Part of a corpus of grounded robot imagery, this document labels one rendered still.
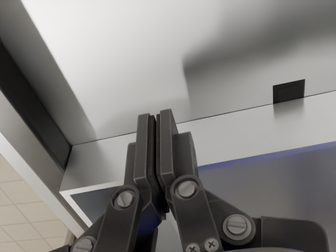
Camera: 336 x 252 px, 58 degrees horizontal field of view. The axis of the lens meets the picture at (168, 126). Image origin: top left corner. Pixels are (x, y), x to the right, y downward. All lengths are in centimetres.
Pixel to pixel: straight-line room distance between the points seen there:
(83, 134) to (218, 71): 9
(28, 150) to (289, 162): 16
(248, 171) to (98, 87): 12
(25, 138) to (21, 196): 174
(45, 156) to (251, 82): 12
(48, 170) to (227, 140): 10
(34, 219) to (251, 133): 198
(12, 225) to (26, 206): 25
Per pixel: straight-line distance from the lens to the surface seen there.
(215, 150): 16
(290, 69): 17
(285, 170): 23
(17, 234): 230
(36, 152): 18
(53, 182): 20
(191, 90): 17
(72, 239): 72
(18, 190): 188
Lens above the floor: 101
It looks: 48 degrees down
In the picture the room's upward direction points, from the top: 178 degrees clockwise
